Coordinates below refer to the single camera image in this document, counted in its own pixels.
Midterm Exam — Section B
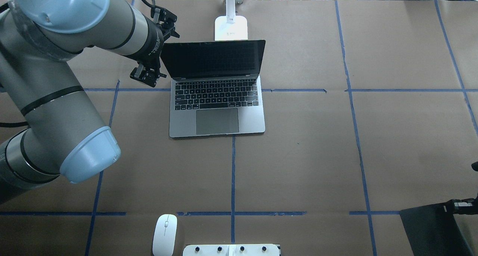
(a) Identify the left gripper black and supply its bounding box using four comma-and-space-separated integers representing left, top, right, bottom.
130, 22, 167, 88

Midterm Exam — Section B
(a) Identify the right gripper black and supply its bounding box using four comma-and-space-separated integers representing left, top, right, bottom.
444, 198, 478, 214

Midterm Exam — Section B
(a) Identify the black mouse pad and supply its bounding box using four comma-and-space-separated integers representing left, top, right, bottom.
399, 203, 476, 256

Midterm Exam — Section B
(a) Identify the grey laptop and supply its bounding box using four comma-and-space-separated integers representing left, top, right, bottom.
161, 39, 266, 138

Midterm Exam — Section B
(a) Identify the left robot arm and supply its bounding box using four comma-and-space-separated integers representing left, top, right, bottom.
1, 0, 179, 203

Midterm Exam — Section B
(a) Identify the white desk lamp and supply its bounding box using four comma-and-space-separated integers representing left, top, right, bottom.
214, 0, 249, 41

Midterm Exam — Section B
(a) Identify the white computer mouse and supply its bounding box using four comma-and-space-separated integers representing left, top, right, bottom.
152, 214, 177, 256

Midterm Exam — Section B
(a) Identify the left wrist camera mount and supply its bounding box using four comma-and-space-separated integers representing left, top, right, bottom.
150, 6, 180, 40

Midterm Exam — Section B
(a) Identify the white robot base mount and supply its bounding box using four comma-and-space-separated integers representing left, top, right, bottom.
182, 244, 282, 256

